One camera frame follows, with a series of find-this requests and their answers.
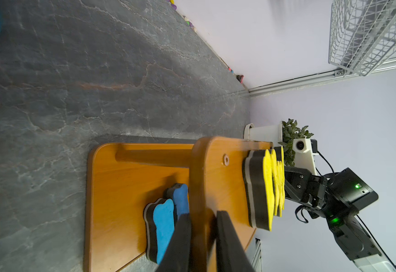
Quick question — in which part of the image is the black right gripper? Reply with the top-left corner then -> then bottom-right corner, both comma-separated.
284,167 -> 328,209

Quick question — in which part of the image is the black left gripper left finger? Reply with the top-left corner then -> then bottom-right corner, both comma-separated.
156,214 -> 192,272

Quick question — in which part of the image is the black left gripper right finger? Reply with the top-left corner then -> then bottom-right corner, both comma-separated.
216,211 -> 254,272

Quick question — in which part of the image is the yellow eraser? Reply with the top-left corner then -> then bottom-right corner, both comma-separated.
270,148 -> 280,216
242,150 -> 275,231
275,146 -> 285,217

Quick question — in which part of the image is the light blue whiteboard eraser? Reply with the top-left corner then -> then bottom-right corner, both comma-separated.
144,198 -> 174,264

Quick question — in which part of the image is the orange wooden two-tier shelf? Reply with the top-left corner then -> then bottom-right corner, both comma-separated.
84,137 -> 272,272

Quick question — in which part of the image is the green potted plant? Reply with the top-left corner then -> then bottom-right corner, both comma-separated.
279,119 -> 314,167

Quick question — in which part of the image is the white plant pot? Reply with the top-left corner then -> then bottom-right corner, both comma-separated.
243,123 -> 283,143

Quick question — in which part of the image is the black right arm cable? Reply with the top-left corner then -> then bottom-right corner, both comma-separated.
294,149 -> 396,271

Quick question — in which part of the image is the pink object at wall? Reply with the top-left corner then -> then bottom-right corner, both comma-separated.
236,75 -> 244,83

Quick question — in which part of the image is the white wire wall shelf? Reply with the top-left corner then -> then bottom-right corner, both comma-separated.
328,1 -> 396,76

